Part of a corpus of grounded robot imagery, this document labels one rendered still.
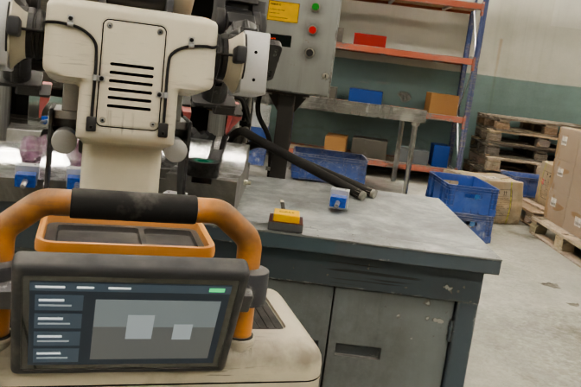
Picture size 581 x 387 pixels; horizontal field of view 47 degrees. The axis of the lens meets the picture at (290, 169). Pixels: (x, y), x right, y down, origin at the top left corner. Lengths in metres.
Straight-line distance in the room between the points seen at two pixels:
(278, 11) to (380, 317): 1.21
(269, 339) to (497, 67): 7.74
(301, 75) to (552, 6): 6.53
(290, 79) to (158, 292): 1.72
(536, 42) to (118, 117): 7.77
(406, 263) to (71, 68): 0.86
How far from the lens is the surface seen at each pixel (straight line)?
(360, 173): 5.45
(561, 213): 5.82
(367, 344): 1.69
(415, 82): 8.37
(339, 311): 1.65
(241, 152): 1.86
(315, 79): 2.42
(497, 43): 8.55
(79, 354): 0.85
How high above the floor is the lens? 1.18
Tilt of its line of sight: 9 degrees down
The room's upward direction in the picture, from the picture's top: 7 degrees clockwise
